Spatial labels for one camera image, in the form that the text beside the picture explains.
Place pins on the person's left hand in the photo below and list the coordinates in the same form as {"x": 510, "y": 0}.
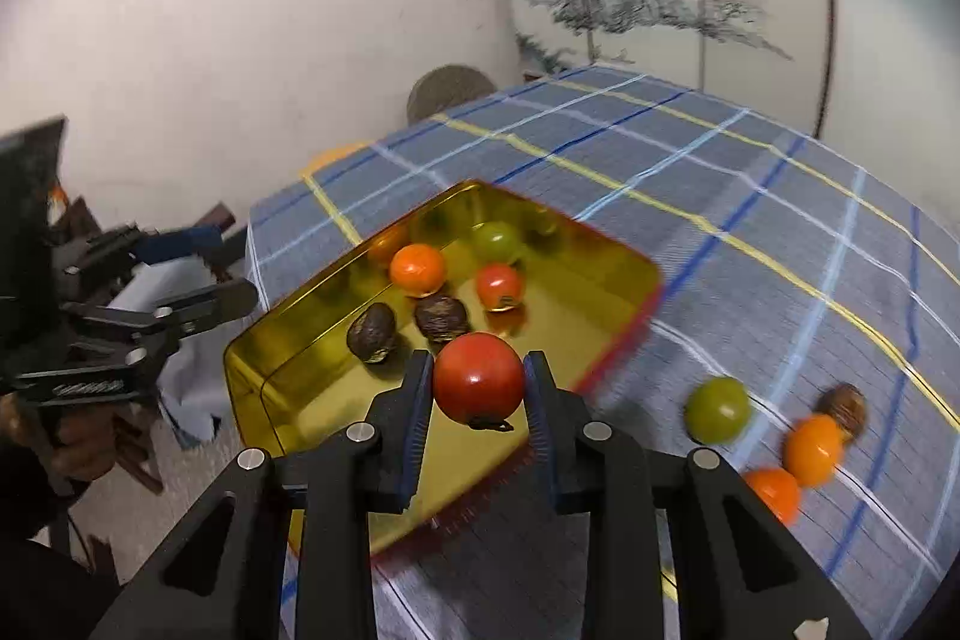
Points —
{"x": 82, "y": 446}

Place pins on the light blue cloth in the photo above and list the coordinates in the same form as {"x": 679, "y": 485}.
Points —
{"x": 191, "y": 377}

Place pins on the large red cherry tomato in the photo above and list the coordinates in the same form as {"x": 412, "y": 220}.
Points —
{"x": 478, "y": 377}

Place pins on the green cherry tomato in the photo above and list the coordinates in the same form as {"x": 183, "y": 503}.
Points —
{"x": 496, "y": 240}
{"x": 718, "y": 410}

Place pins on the small red cherry tomato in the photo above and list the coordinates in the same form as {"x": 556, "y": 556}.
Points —
{"x": 499, "y": 286}

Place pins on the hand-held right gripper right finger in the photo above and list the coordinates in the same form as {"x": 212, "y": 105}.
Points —
{"x": 536, "y": 407}

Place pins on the orange cherry tomato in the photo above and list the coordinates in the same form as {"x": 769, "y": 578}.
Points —
{"x": 812, "y": 449}
{"x": 772, "y": 496}
{"x": 417, "y": 269}

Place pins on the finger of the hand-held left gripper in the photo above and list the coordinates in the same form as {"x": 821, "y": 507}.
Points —
{"x": 187, "y": 242}
{"x": 217, "y": 302}

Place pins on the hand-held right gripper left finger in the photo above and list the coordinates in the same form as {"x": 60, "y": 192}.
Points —
{"x": 418, "y": 407}

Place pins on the orange round object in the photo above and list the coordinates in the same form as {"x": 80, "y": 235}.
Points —
{"x": 337, "y": 154}

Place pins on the person's left forearm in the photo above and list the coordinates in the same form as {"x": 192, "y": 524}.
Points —
{"x": 37, "y": 580}

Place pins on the dark brown walnut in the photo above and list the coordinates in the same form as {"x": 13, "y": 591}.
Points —
{"x": 442, "y": 316}
{"x": 844, "y": 407}
{"x": 371, "y": 331}

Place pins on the dark wooden chair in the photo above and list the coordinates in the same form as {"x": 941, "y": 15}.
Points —
{"x": 225, "y": 216}

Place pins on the round grey stool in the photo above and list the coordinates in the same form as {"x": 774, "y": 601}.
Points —
{"x": 450, "y": 89}

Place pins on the red and gold tin box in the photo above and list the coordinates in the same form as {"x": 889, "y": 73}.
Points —
{"x": 585, "y": 302}

